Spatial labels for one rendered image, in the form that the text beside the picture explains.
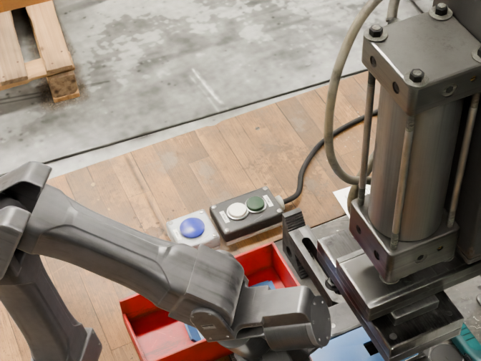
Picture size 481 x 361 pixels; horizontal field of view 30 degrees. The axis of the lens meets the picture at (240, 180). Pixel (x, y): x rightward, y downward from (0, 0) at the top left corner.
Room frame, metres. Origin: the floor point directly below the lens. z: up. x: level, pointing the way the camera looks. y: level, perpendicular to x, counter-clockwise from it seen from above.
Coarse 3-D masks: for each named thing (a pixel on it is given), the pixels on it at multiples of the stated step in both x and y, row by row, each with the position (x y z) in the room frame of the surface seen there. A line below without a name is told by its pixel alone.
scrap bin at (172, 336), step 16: (240, 256) 0.83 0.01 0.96; (256, 256) 0.84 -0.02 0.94; (272, 256) 0.85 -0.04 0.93; (256, 272) 0.84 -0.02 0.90; (272, 272) 0.84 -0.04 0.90; (288, 272) 0.80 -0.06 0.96; (128, 304) 0.77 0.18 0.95; (144, 304) 0.78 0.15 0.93; (128, 320) 0.75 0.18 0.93; (144, 320) 0.77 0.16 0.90; (160, 320) 0.76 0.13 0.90; (176, 320) 0.76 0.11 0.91; (144, 336) 0.74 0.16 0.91; (160, 336) 0.74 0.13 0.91; (176, 336) 0.74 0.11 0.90; (144, 352) 0.71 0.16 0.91; (160, 352) 0.71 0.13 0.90; (176, 352) 0.67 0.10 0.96; (192, 352) 0.68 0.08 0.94; (208, 352) 0.69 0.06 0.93; (224, 352) 0.70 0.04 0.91
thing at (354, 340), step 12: (348, 336) 0.66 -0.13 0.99; (360, 336) 0.66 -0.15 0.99; (324, 348) 0.65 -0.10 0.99; (336, 348) 0.65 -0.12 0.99; (348, 348) 0.64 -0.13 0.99; (360, 348) 0.64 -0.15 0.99; (324, 360) 0.63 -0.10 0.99; (336, 360) 0.63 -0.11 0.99; (348, 360) 0.63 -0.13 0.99; (360, 360) 0.62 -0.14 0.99; (372, 360) 0.62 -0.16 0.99
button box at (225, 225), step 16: (320, 144) 1.11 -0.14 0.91; (304, 160) 1.08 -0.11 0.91; (256, 192) 0.99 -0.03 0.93; (224, 208) 0.96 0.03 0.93; (272, 208) 0.95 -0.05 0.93; (224, 224) 0.92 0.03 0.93; (240, 224) 0.92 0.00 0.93; (256, 224) 0.92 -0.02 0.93; (272, 224) 0.93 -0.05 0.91; (224, 240) 0.91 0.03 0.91; (240, 240) 0.91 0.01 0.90
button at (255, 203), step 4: (256, 196) 0.97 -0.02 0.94; (248, 200) 0.96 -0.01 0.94; (252, 200) 0.96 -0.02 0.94; (256, 200) 0.96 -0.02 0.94; (260, 200) 0.96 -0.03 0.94; (248, 204) 0.96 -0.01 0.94; (252, 204) 0.96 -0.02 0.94; (256, 204) 0.95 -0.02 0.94; (260, 204) 0.95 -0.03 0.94; (248, 208) 0.95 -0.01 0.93; (252, 208) 0.95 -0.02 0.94; (256, 208) 0.95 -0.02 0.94; (260, 208) 0.95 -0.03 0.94
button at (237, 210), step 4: (232, 204) 0.96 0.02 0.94; (236, 204) 0.96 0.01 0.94; (240, 204) 0.96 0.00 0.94; (228, 208) 0.95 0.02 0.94; (232, 208) 0.95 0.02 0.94; (236, 208) 0.95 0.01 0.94; (240, 208) 0.95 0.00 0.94; (244, 208) 0.95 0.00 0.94; (228, 212) 0.95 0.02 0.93; (232, 212) 0.94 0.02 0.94; (236, 212) 0.94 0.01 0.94; (240, 212) 0.94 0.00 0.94; (244, 212) 0.94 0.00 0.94; (232, 216) 0.94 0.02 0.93; (236, 216) 0.93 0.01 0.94; (240, 216) 0.93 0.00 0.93
